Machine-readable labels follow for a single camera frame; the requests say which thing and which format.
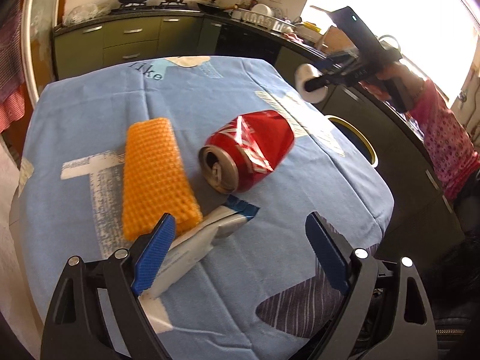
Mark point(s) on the white mug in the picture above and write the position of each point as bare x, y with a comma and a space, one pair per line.
235, 14

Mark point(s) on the bright window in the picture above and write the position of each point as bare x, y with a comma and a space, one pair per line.
431, 15

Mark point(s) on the black gas stove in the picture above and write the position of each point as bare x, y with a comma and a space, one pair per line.
153, 6

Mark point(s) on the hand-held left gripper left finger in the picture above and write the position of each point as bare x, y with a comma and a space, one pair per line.
153, 258

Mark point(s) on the white paper towel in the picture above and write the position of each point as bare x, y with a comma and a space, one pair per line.
307, 69

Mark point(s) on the person's right hand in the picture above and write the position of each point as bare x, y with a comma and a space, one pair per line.
380, 88

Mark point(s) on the black frying pan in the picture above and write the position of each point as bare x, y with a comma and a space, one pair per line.
210, 6

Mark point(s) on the black yellow-rimmed trash bin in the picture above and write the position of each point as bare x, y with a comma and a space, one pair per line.
369, 146

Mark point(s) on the purple checked apron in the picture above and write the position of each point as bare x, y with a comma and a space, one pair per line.
9, 45

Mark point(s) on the green cabinet drawer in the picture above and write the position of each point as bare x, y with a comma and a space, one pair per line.
129, 54
131, 32

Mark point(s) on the blue printed tablecloth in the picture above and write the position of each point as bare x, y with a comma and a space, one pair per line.
318, 180

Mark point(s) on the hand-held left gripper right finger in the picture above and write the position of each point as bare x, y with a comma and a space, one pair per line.
326, 255

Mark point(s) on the stack of white plates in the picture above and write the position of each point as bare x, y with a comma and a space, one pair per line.
260, 9

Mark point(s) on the steel sink faucet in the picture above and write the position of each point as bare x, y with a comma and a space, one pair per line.
392, 37

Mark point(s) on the crushed red soda can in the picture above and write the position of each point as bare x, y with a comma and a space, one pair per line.
262, 135

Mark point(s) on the green sink-side cabinets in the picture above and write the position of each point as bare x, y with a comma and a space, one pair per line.
397, 165

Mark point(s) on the yellow cloth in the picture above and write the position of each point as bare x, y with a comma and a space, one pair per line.
310, 27

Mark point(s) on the clear plastic bag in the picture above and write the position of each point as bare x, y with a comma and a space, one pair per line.
84, 13

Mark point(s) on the orange knobbly sponge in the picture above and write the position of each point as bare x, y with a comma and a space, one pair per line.
157, 172

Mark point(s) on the green lower kitchen cabinets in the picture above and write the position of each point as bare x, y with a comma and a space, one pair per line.
75, 52

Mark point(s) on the black zippered bag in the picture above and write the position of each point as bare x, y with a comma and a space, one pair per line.
457, 307

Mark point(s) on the cluster of condiment bottles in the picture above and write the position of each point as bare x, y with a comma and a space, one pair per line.
247, 3

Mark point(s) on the glass sliding door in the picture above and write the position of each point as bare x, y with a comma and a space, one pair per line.
35, 26

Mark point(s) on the white dish rack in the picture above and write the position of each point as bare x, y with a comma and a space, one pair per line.
262, 20

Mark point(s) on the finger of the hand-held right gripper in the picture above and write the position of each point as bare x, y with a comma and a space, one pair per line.
318, 81
339, 60

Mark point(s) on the brown cardboard box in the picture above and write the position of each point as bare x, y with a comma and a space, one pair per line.
333, 39

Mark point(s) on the white tube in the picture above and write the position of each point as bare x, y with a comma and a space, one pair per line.
210, 228

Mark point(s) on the pink cloth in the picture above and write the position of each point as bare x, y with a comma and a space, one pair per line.
294, 37

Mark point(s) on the black built-in oven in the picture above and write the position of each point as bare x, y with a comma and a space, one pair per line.
243, 43

